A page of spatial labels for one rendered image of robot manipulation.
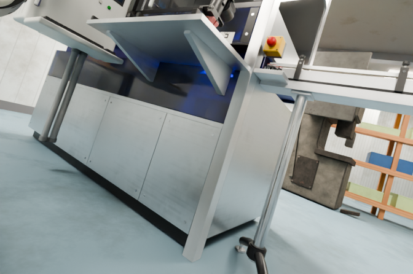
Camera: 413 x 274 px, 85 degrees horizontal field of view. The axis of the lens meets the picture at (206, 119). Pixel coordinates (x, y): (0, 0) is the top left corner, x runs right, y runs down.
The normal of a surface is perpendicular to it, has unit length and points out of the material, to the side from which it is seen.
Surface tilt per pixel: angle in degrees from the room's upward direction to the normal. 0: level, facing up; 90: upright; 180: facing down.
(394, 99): 90
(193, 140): 90
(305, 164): 90
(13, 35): 90
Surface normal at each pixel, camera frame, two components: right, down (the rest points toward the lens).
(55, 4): 0.79, 0.22
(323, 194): -0.59, -0.24
